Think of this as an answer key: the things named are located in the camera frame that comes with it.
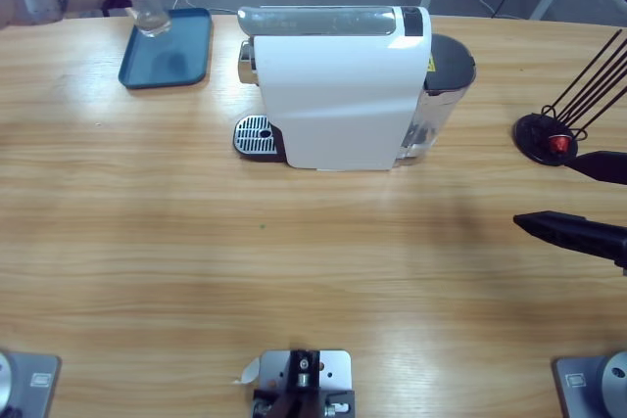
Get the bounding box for clear water tank black lid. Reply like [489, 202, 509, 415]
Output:
[394, 33, 477, 168]

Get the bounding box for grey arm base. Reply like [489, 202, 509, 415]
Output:
[552, 349, 627, 418]
[0, 349, 63, 418]

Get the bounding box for grey coffee machine lever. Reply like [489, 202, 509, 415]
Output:
[237, 5, 397, 38]

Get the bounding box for white capsule coffee machine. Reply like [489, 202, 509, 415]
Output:
[238, 5, 433, 173]

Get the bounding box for clear drinking glass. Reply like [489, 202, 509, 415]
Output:
[124, 0, 173, 39]

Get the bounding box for white paper tag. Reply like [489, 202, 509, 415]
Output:
[231, 357, 262, 386]

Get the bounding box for black capsule holder with rods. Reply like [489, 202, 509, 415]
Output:
[511, 29, 627, 166]

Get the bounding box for black drip tray metal grate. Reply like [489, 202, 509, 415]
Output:
[232, 114, 288, 164]

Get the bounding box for blue plastic tray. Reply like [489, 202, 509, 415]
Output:
[118, 7, 214, 91]

